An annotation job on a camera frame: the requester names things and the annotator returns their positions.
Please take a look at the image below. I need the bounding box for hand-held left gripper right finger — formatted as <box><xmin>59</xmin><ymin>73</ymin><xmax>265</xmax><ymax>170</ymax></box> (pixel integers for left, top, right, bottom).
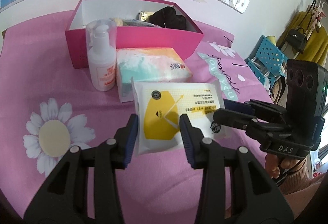
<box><xmin>179</xmin><ymin>114</ymin><xmax>294</xmax><ymax>224</ymax></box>

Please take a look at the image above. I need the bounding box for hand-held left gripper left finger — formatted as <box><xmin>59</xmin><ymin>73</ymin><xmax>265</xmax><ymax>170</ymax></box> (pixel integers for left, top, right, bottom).
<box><xmin>24</xmin><ymin>113</ymin><xmax>140</xmax><ymax>224</ymax></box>

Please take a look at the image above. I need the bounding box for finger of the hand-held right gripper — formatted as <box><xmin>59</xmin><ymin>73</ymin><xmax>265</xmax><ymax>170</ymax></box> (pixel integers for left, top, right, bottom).
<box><xmin>222</xmin><ymin>98</ymin><xmax>289</xmax><ymax>122</ymax></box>
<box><xmin>213</xmin><ymin>108</ymin><xmax>293</xmax><ymax>137</ymax></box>

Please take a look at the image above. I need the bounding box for yellow white wet wipes pack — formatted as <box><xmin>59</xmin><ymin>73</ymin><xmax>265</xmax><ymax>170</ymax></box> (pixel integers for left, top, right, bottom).
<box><xmin>131</xmin><ymin>76</ymin><xmax>232</xmax><ymax>156</ymax></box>

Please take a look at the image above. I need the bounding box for pink cardboard box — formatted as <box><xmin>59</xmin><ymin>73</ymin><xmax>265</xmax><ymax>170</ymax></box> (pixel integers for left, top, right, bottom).
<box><xmin>65</xmin><ymin>0</ymin><xmax>205</xmax><ymax>69</ymax></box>

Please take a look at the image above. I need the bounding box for black beaded scrunchie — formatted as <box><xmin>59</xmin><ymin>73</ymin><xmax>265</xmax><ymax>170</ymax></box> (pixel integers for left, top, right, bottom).
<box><xmin>149</xmin><ymin>6</ymin><xmax>187</xmax><ymax>31</ymax></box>

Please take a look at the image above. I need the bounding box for person's right forearm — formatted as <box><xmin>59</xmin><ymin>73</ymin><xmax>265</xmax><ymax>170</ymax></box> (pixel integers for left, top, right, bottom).
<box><xmin>278</xmin><ymin>160</ymin><xmax>325</xmax><ymax>201</ymax></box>

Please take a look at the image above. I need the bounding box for person's right hand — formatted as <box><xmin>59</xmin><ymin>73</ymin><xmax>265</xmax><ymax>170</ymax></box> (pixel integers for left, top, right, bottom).
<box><xmin>264</xmin><ymin>151</ymin><xmax>306</xmax><ymax>181</ymax></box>

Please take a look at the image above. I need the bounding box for yellow hanging garment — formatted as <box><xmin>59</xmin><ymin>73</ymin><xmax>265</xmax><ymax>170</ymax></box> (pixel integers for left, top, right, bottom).
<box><xmin>277</xmin><ymin>10</ymin><xmax>328</xmax><ymax>67</ymax></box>

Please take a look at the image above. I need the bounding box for blue perforated plastic basket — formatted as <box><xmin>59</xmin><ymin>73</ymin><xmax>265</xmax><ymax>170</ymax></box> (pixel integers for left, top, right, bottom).
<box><xmin>244</xmin><ymin>35</ymin><xmax>289</xmax><ymax>86</ymax></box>

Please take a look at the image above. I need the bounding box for black handbag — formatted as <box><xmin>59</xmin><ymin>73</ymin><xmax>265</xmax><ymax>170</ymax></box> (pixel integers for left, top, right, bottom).
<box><xmin>285</xmin><ymin>27</ymin><xmax>306</xmax><ymax>54</ymax></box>

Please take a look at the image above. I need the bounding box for pastel tissue pack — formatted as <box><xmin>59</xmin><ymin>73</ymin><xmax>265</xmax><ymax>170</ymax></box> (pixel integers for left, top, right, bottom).
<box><xmin>116</xmin><ymin>47</ymin><xmax>194</xmax><ymax>103</ymax></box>

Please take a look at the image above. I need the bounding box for white lotion pump bottle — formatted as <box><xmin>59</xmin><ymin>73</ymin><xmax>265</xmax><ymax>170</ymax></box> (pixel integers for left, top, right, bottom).
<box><xmin>86</xmin><ymin>19</ymin><xmax>118</xmax><ymax>91</ymax></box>

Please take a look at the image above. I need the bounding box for hanging plush doll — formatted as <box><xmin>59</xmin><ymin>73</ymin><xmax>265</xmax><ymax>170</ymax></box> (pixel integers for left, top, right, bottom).
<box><xmin>309</xmin><ymin>4</ymin><xmax>325</xmax><ymax>32</ymax></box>

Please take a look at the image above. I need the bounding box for pink daisy print bedsheet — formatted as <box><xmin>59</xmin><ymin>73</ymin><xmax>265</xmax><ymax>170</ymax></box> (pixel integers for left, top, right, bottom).
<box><xmin>0</xmin><ymin>10</ymin><xmax>282</xmax><ymax>224</ymax></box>

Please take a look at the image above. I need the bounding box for gold foil packet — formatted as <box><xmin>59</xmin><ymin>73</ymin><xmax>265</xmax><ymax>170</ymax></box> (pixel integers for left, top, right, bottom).
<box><xmin>136</xmin><ymin>10</ymin><xmax>154</xmax><ymax>22</ymax></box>

